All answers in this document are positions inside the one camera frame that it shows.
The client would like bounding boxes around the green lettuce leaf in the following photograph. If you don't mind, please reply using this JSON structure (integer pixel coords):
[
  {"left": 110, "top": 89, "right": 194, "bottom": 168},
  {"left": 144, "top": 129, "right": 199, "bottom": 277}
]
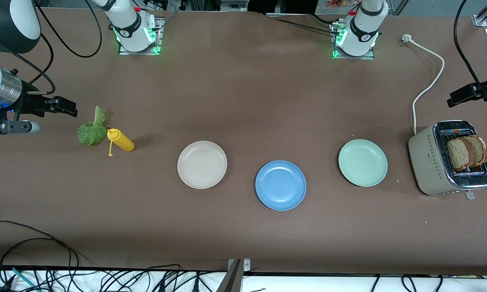
[{"left": 77, "top": 105, "right": 108, "bottom": 146}]

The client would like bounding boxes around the brown bread slice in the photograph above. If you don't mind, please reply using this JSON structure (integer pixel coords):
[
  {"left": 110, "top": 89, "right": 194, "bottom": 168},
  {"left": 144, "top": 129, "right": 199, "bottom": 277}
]
[
  {"left": 447, "top": 138, "right": 476, "bottom": 171},
  {"left": 466, "top": 135, "right": 487, "bottom": 167}
]

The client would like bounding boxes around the yellow squeeze bottle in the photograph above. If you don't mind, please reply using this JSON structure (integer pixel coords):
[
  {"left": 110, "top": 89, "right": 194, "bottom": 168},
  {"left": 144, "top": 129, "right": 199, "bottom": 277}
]
[{"left": 107, "top": 128, "right": 135, "bottom": 157}]

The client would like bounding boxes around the green round plate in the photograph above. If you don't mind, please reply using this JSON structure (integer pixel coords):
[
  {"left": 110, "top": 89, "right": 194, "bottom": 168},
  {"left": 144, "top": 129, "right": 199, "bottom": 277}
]
[{"left": 338, "top": 139, "right": 388, "bottom": 187}]

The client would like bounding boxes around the beige round plate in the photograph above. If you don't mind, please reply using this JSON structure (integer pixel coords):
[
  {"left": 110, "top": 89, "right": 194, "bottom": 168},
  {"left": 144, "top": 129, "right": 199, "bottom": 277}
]
[{"left": 177, "top": 140, "right": 228, "bottom": 190}]

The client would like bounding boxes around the blue round plate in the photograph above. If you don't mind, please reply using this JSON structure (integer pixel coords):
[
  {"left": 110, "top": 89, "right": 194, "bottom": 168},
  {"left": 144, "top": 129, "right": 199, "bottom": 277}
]
[{"left": 255, "top": 160, "right": 307, "bottom": 211}]

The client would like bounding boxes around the beige chrome toaster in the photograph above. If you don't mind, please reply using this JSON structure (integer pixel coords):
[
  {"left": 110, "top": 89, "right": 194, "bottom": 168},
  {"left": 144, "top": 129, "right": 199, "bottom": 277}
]
[{"left": 408, "top": 120, "right": 487, "bottom": 200}]

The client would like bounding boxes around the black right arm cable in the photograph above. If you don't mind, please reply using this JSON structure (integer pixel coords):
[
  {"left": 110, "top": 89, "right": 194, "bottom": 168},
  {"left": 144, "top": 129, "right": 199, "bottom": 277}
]
[{"left": 0, "top": 0, "right": 103, "bottom": 96}]

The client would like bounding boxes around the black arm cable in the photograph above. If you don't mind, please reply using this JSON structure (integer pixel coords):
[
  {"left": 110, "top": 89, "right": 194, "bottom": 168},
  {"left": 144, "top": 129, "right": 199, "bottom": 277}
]
[
  {"left": 0, "top": 0, "right": 103, "bottom": 96},
  {"left": 453, "top": 0, "right": 487, "bottom": 102}
]

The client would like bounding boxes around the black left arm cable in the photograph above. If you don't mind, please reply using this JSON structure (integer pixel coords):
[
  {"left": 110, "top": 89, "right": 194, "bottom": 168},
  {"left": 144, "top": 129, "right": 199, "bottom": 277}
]
[{"left": 453, "top": 0, "right": 487, "bottom": 102}]

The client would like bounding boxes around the white toaster power cord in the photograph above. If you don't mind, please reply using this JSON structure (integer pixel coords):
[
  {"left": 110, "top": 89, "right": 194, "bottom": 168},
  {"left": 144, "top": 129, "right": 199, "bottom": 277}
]
[{"left": 402, "top": 34, "right": 445, "bottom": 135}]

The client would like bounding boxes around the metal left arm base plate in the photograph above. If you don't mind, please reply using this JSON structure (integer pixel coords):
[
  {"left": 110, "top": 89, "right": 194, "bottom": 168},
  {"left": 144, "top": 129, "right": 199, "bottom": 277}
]
[{"left": 332, "top": 18, "right": 376, "bottom": 60}]

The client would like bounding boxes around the black looped floor cable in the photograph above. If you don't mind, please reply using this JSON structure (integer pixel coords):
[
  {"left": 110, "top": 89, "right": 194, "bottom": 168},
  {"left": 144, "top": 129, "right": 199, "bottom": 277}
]
[{"left": 0, "top": 221, "right": 80, "bottom": 284}]

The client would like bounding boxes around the black base cable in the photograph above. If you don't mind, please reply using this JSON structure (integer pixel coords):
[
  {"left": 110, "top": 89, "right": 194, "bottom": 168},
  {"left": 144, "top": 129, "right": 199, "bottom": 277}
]
[
  {"left": 273, "top": 17, "right": 341, "bottom": 35},
  {"left": 306, "top": 11, "right": 349, "bottom": 26}
]

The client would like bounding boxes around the teal cable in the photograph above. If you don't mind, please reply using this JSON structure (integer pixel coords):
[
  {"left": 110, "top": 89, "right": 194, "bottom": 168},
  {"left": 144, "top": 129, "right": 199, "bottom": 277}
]
[{"left": 0, "top": 264, "right": 39, "bottom": 292}]

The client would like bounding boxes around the metal table edge bracket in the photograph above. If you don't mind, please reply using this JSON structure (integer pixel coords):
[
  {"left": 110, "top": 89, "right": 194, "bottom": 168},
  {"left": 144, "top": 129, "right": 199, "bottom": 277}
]
[{"left": 227, "top": 258, "right": 251, "bottom": 272}]

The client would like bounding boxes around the aluminium profile post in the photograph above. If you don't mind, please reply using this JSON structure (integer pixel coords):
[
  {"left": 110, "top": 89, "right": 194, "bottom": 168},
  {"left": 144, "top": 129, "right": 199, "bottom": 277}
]
[{"left": 216, "top": 260, "right": 244, "bottom": 292}]

